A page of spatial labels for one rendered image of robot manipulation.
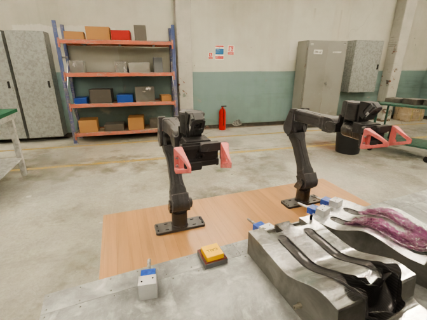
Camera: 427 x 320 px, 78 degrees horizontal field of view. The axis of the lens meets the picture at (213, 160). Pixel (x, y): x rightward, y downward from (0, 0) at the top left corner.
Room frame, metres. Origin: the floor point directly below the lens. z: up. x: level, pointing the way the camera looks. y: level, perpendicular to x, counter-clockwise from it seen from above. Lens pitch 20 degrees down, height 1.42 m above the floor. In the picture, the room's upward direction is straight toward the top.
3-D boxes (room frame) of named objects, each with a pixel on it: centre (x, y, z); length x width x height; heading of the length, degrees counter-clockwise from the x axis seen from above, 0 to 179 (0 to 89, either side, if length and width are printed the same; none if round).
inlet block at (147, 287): (0.63, 0.20, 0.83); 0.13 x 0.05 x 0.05; 11
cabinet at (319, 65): (6.49, -2.49, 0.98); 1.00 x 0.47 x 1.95; 104
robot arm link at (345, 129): (0.93, -0.50, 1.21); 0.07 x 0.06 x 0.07; 20
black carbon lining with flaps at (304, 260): (0.60, -0.34, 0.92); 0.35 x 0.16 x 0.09; 23
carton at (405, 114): (7.29, -5.41, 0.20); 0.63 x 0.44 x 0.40; 104
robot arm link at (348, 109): (0.96, -0.49, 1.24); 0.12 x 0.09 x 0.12; 20
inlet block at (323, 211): (0.96, -0.41, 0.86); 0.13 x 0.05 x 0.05; 40
